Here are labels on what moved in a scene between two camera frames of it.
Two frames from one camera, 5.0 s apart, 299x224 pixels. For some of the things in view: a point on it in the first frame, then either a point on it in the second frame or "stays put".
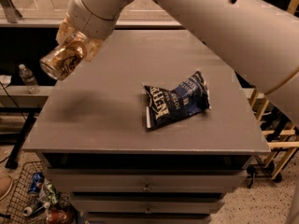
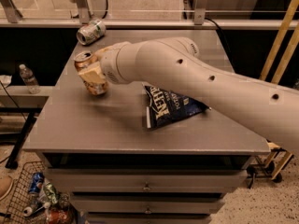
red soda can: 58,217 stays put
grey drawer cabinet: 90,126 stays put
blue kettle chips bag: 190,97 stays put
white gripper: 84,19 -> 109,64
